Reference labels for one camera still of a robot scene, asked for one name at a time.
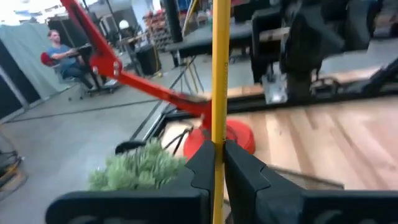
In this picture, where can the black table frame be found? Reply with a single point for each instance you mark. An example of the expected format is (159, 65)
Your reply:
(342, 95)

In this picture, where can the silver mounting bracket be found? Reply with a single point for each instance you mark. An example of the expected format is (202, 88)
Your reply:
(275, 88)

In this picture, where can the black frame clamp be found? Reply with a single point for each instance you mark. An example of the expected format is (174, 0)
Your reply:
(130, 147)

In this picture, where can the yellow pencil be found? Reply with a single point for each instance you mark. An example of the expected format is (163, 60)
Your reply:
(220, 62)

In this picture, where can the black pole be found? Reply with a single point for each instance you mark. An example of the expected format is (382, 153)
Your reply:
(173, 18)

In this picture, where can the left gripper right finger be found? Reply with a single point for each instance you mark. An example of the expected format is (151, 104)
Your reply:
(295, 208)

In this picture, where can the person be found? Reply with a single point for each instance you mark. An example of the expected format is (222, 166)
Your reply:
(63, 56)

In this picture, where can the red round object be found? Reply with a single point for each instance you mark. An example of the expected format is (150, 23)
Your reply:
(46, 59)

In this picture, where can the red desk lamp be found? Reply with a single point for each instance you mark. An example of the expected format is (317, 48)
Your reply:
(105, 62)

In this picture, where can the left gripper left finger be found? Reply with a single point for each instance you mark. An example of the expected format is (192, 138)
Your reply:
(140, 208)

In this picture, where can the grey desk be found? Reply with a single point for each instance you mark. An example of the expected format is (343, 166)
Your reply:
(211, 39)

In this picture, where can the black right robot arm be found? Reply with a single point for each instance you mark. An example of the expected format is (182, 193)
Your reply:
(303, 46)

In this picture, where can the grey-green curtain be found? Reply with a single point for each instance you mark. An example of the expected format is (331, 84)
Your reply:
(25, 56)

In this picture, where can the green artificial succulent plant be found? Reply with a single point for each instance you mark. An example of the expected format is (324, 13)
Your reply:
(140, 171)

